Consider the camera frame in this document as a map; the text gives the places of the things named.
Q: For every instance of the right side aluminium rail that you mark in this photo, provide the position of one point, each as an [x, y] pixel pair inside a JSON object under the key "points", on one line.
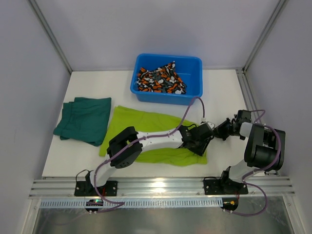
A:
{"points": [[246, 90]]}

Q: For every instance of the right aluminium frame post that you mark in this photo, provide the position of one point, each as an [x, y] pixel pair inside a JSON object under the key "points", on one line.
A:
{"points": [[277, 11]]}

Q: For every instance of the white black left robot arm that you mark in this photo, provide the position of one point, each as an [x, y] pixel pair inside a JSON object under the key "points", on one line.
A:
{"points": [[125, 147]]}

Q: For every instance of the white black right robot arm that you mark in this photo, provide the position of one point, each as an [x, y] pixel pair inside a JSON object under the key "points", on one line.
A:
{"points": [[264, 151]]}

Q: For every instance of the lime green shorts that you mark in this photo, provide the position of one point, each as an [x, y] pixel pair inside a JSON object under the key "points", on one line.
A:
{"points": [[142, 121]]}

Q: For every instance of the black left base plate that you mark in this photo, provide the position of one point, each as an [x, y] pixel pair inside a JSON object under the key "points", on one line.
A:
{"points": [[84, 188]]}

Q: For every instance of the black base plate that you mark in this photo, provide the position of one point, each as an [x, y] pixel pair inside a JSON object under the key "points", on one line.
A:
{"points": [[84, 188], [211, 187]]}

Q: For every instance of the blue plastic bin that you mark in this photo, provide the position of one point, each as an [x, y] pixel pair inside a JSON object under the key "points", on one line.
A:
{"points": [[188, 68]]}

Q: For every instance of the left controller board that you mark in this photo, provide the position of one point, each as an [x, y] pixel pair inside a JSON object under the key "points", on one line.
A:
{"points": [[92, 206]]}

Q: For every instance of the orange black patterned shorts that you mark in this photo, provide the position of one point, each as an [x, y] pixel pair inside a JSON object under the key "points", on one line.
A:
{"points": [[163, 79]]}

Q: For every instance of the left aluminium frame post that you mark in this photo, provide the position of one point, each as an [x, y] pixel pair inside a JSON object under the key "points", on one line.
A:
{"points": [[49, 32]]}

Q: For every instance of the aluminium frame post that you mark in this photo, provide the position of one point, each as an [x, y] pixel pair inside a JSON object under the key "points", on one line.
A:
{"points": [[49, 32], [277, 11]]}

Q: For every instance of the dark green shorts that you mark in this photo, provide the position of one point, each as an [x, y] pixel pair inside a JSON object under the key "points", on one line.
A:
{"points": [[84, 119]]}

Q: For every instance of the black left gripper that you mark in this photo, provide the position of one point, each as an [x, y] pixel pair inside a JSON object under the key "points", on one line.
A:
{"points": [[199, 145]]}

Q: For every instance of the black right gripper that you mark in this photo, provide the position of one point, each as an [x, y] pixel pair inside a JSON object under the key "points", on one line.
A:
{"points": [[229, 127]]}

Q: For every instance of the controller board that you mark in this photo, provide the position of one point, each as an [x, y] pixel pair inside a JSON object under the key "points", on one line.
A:
{"points": [[92, 206], [229, 204]]}

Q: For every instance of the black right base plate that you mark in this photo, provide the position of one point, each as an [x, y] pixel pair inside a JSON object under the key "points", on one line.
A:
{"points": [[211, 187]]}

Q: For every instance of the aluminium mounting rail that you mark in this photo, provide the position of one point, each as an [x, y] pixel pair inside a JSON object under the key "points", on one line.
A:
{"points": [[150, 187]]}

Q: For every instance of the grey slotted cable duct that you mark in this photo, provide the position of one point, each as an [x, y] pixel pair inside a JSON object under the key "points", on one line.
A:
{"points": [[71, 203]]}

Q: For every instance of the right controller board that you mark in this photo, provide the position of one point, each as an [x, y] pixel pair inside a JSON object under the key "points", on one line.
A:
{"points": [[229, 204]]}

